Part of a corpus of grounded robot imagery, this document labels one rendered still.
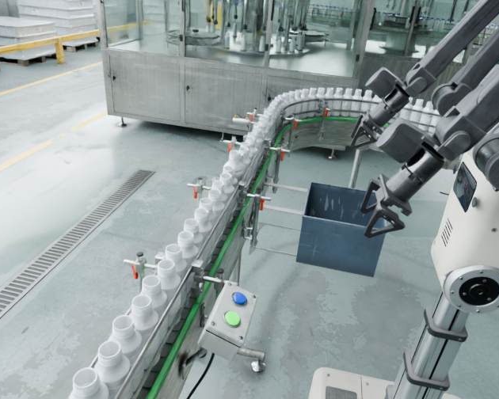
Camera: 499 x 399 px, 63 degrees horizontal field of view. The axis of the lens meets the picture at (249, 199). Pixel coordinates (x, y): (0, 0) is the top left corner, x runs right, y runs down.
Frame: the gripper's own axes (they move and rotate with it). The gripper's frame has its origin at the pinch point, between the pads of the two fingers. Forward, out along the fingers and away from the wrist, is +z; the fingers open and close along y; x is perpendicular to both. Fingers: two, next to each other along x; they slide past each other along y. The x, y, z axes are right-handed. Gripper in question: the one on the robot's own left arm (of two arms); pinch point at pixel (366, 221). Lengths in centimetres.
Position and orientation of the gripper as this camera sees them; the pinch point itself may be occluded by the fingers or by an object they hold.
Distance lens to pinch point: 91.6
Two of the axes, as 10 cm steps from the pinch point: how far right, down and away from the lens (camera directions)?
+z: -5.3, 6.9, 4.9
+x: 8.3, 5.3, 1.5
